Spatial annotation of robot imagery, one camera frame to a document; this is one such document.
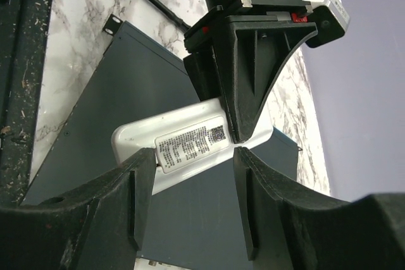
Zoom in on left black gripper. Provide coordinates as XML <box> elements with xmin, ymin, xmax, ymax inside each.
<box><xmin>184</xmin><ymin>0</ymin><xmax>318</xmax><ymax>143</ymax></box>

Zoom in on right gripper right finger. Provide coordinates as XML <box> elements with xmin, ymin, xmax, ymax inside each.
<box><xmin>233</xmin><ymin>147</ymin><xmax>404</xmax><ymax>269</ymax></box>

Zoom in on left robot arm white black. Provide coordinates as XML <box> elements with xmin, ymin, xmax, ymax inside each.
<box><xmin>184</xmin><ymin>0</ymin><xmax>318</xmax><ymax>143</ymax></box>

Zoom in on dark flat metal box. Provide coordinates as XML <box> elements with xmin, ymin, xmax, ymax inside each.
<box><xmin>17</xmin><ymin>15</ymin><xmax>302</xmax><ymax>269</ymax></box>

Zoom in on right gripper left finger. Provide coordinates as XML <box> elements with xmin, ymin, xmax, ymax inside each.
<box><xmin>1</xmin><ymin>148</ymin><xmax>156</xmax><ymax>269</ymax></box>

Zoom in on white remote control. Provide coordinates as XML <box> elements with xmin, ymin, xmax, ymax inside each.
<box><xmin>110</xmin><ymin>96</ymin><xmax>273</xmax><ymax>195</ymax></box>

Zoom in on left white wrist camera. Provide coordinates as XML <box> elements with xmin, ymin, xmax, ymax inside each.
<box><xmin>306</xmin><ymin>0</ymin><xmax>350</xmax><ymax>48</ymax></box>

